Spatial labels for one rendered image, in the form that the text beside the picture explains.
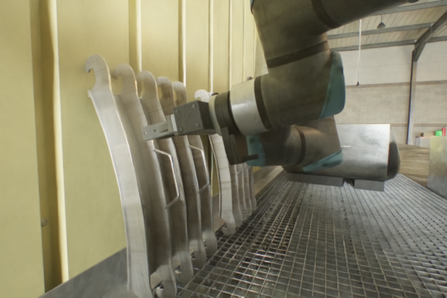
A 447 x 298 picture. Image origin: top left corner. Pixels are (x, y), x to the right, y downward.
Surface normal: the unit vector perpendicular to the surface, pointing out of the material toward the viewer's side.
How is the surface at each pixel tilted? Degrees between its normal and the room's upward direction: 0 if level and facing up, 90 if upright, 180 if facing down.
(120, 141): 90
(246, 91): 66
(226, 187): 90
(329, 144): 74
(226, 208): 90
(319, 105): 125
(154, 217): 90
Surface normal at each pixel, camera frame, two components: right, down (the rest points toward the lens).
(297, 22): -0.43, 0.88
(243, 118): -0.24, 0.54
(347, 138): -0.52, 0.07
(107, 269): 0.92, 0.04
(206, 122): 0.90, -0.18
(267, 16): -0.76, 0.44
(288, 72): -0.52, 0.44
